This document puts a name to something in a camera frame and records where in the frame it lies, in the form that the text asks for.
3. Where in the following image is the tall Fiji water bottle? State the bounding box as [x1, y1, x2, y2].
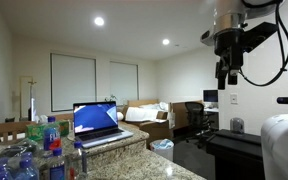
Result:
[43, 116, 61, 151]

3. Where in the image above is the small blue-cap water bottle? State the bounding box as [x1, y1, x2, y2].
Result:
[49, 148, 65, 180]

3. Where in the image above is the white window blind right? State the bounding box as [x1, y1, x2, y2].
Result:
[110, 62, 138, 105]

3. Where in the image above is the black cabinet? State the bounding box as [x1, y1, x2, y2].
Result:
[206, 129, 265, 180]

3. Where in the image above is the white window blind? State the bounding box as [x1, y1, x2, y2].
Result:
[110, 62, 138, 105]
[50, 53, 97, 112]

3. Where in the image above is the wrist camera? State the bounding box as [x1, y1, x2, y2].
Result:
[242, 22, 278, 53]

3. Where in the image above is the glass jar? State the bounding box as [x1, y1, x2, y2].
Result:
[230, 117, 244, 134]

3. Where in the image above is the cardboard box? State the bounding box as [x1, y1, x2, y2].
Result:
[122, 99, 188, 148]

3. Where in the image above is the wall light switch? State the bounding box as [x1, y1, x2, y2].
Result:
[230, 93, 238, 104]

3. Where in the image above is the silver open laptop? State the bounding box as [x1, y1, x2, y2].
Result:
[73, 101, 133, 148]

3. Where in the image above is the white trash bin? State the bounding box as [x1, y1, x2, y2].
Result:
[150, 139, 174, 161]

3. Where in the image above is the plastic-wrapped water bottle pack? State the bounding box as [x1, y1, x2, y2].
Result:
[0, 138, 43, 176]

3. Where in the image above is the wooden chair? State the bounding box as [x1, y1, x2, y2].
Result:
[0, 121, 33, 143]

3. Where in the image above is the desktop monitor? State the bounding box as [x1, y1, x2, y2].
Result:
[203, 90, 218, 103]

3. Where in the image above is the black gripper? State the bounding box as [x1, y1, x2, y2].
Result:
[214, 29, 243, 90]

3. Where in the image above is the black office chair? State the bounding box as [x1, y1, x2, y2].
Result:
[185, 102, 216, 149]

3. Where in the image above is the small clear water bottle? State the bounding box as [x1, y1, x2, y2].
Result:
[69, 141, 87, 180]

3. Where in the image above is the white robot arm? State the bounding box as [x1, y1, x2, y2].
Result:
[200, 0, 285, 90]

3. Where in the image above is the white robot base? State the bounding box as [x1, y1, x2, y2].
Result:
[261, 114, 288, 180]

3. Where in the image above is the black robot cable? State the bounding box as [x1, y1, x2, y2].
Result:
[238, 0, 288, 88]

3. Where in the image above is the white window blind left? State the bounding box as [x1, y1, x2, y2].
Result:
[50, 53, 97, 112]

